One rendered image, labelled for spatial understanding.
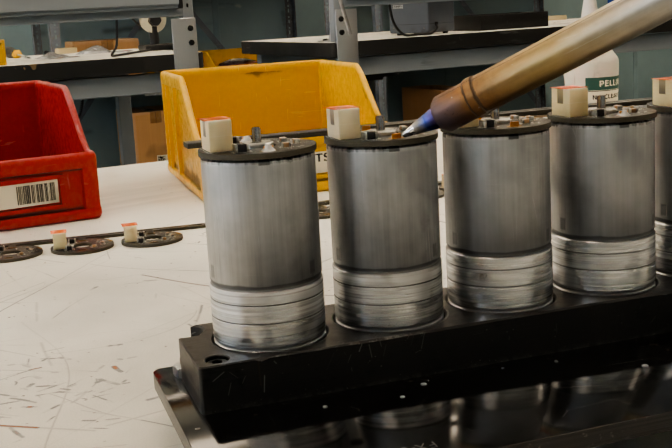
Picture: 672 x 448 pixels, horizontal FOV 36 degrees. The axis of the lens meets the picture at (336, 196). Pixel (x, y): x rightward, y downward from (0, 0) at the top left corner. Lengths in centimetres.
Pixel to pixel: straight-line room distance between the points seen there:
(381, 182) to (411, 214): 1
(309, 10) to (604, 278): 477
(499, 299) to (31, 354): 14
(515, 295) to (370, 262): 4
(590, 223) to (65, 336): 16
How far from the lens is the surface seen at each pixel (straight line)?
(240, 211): 21
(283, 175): 21
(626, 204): 24
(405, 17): 300
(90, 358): 29
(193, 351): 22
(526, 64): 20
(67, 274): 39
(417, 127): 21
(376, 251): 22
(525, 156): 23
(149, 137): 431
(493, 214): 23
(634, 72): 607
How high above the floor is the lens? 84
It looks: 10 degrees down
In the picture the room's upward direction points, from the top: 3 degrees counter-clockwise
